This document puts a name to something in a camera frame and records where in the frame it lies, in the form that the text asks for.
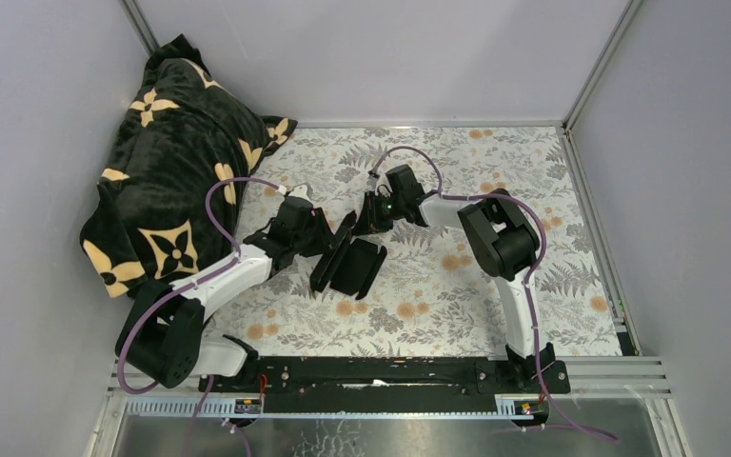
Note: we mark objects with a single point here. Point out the black paper box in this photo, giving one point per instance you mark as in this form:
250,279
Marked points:
350,265

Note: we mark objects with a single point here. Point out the black floral blanket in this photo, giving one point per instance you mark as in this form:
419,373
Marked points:
172,188

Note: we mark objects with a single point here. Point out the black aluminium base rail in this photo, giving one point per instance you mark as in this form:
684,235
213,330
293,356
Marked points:
403,388

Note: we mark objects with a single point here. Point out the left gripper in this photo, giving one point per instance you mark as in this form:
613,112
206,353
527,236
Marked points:
324,233

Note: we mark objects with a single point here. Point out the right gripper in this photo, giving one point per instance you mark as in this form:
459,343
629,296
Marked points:
369,221

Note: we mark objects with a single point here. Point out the floral tablecloth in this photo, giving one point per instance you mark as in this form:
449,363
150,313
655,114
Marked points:
430,298

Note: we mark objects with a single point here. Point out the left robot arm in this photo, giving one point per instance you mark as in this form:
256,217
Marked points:
163,335

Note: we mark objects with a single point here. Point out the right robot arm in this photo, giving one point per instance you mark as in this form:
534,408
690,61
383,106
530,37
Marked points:
496,226

